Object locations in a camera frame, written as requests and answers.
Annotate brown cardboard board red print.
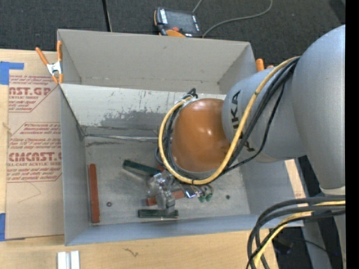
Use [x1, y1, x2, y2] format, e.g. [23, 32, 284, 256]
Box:
[0, 48, 66, 241]

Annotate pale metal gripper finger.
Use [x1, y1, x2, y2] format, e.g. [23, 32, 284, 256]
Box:
[155, 188, 177, 216]
[148, 173, 169, 197]

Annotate grey metal bin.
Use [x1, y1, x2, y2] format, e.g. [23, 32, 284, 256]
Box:
[57, 29, 304, 247]

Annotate dark green flat block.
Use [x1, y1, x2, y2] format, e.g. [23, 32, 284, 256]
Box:
[137, 209, 180, 219]
[122, 159, 163, 177]

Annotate red-brown flat block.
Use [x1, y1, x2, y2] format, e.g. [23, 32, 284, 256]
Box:
[88, 163, 101, 224]
[145, 190, 186, 207]

